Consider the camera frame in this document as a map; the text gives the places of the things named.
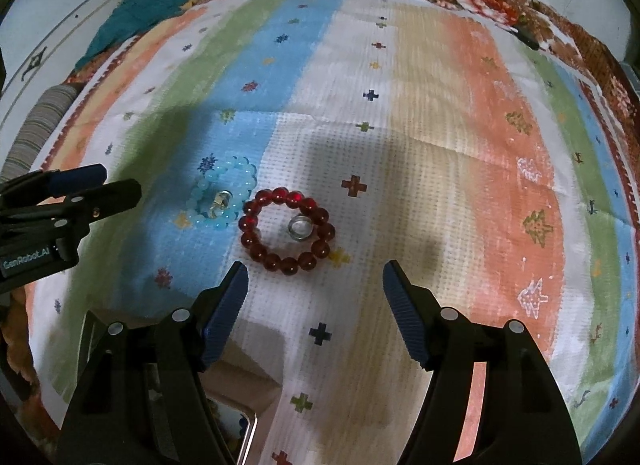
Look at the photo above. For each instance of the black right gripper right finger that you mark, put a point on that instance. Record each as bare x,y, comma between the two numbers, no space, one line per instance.
492,398

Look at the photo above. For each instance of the grey striped pillow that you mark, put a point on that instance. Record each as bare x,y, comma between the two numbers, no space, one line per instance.
38,126

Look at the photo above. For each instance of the striped colourful woven mat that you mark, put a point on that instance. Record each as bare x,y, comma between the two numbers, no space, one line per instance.
492,173

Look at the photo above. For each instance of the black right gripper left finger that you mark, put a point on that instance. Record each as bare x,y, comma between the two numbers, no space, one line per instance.
140,399

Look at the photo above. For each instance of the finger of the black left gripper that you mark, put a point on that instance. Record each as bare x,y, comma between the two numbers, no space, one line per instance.
103,201

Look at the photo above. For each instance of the person's left hand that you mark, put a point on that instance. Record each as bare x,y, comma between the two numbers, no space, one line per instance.
14,330

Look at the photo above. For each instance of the small dark object on bed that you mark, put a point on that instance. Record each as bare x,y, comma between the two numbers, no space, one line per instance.
526,36

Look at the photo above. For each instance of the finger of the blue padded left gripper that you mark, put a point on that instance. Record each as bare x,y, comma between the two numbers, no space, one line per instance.
66,182

